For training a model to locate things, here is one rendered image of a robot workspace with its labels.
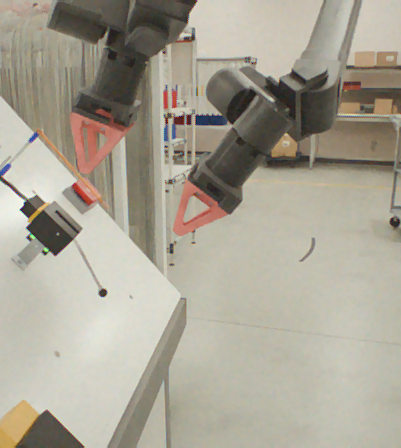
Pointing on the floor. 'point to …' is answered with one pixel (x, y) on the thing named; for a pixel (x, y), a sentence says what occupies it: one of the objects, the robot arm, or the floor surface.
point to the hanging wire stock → (50, 92)
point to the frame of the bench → (167, 410)
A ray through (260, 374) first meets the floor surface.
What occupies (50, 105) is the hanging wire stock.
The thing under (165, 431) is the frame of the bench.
